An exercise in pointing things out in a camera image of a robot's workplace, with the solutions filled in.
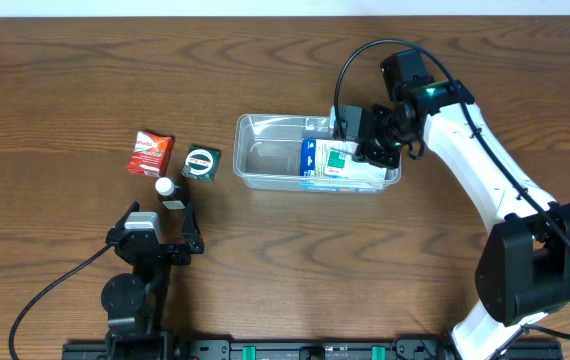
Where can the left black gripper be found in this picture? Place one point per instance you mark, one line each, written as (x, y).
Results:
(193, 242)

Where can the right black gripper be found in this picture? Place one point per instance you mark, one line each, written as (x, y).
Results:
(378, 151)

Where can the white green medicine box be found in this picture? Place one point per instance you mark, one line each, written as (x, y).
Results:
(340, 164)

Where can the red medicine box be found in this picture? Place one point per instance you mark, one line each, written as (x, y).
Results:
(151, 154)

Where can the blue fever patch box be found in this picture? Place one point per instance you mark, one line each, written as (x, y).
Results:
(313, 154)

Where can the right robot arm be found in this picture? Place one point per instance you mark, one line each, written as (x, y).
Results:
(523, 274)

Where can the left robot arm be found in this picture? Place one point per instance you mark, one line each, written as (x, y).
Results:
(134, 301)

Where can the clear plastic container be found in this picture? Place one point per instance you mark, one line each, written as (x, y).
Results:
(267, 152)

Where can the brown bottle white cap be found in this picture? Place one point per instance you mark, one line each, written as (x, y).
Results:
(172, 196)

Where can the dark green round-logo box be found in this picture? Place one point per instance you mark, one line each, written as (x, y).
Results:
(201, 163)

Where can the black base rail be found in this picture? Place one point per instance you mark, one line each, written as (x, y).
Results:
(400, 349)

